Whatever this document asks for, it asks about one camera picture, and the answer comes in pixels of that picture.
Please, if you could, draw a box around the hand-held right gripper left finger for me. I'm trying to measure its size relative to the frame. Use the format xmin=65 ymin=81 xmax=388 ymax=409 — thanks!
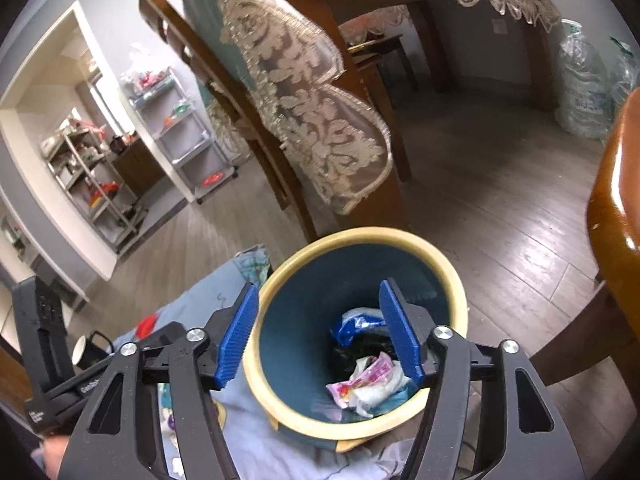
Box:
xmin=57 ymin=282 xmax=261 ymax=480

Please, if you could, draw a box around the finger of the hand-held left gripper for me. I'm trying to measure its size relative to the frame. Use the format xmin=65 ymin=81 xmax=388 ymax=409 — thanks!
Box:
xmin=141 ymin=322 xmax=187 ymax=356

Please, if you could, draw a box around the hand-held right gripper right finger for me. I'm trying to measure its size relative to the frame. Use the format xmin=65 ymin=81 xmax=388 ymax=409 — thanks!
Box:
xmin=378 ymin=279 xmax=586 ymax=480

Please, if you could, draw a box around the black plastic bag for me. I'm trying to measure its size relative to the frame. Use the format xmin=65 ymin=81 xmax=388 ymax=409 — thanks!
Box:
xmin=332 ymin=332 xmax=402 ymax=377

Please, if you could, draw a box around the silver blue foil wrapper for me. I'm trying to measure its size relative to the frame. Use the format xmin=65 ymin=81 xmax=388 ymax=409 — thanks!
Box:
xmin=330 ymin=307 xmax=389 ymax=344

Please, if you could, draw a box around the pink snack packet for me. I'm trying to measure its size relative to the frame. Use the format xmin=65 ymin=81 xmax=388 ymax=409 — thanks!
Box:
xmin=326 ymin=351 xmax=397 ymax=409

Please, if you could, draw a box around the white tissue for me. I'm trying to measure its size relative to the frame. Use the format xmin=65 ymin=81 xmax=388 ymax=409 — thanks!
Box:
xmin=350 ymin=364 xmax=417 ymax=418

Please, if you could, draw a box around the blue bin with yellow rim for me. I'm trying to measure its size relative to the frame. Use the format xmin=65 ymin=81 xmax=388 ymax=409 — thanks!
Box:
xmin=242 ymin=227 xmax=469 ymax=454

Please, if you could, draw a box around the red wrapper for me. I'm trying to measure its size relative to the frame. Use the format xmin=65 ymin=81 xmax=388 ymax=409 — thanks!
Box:
xmin=135 ymin=312 xmax=159 ymax=339

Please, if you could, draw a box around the black mug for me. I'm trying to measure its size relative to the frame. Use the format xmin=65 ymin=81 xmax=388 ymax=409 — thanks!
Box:
xmin=72 ymin=331 xmax=114 ymax=369

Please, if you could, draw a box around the floral blue cloth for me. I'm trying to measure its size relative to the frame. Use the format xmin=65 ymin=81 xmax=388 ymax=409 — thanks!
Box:
xmin=235 ymin=245 xmax=274 ymax=287

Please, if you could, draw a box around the light blue blanket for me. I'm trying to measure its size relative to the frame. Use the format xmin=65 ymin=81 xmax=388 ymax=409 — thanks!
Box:
xmin=32 ymin=255 xmax=426 ymax=480

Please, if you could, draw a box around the metal shelf rack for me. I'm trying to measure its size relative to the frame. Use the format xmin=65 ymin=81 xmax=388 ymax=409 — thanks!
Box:
xmin=40 ymin=120 xmax=149 ymax=254

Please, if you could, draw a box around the brown wooden cabinet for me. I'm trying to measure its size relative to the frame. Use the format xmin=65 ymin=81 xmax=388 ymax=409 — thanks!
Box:
xmin=111 ymin=135 xmax=169 ymax=197

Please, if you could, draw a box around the wooden dining table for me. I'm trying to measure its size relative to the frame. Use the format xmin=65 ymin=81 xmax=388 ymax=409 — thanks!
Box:
xmin=270 ymin=0 xmax=559 ymax=232

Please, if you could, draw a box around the white shelf rack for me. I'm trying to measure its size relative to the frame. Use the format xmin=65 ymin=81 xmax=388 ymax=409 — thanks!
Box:
xmin=120 ymin=67 xmax=237 ymax=206

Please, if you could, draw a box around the cream lace tablecloth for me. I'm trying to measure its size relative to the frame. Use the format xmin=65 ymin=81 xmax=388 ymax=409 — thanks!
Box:
xmin=192 ymin=0 xmax=564 ymax=217

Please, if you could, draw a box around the dark wooden chair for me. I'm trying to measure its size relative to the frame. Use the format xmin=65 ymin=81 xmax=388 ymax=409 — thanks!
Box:
xmin=137 ymin=0 xmax=321 ymax=242
xmin=340 ymin=5 xmax=422 ymax=94

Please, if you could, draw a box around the bag of colourful items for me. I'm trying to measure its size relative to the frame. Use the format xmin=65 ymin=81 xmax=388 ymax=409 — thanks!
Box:
xmin=120 ymin=45 xmax=174 ymax=97

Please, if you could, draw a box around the glossy orange wooden chair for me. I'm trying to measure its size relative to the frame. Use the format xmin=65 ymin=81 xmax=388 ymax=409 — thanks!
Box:
xmin=530 ymin=87 xmax=640 ymax=387

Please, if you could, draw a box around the clear water jug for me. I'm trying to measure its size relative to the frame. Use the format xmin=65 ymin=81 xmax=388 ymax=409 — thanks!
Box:
xmin=555 ymin=19 xmax=616 ymax=141
xmin=607 ymin=36 xmax=640 ymax=112

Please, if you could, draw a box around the teal tablecloth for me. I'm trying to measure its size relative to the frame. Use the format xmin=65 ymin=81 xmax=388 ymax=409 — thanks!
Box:
xmin=177 ymin=0 xmax=262 ymax=92

